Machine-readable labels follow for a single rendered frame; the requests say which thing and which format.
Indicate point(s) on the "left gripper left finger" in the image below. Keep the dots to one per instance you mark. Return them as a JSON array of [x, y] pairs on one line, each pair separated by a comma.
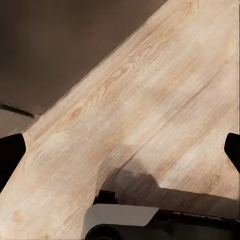
[[12, 149]]

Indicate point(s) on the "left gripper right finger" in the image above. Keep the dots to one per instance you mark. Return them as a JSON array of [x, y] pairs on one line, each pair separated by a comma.
[[232, 149]]

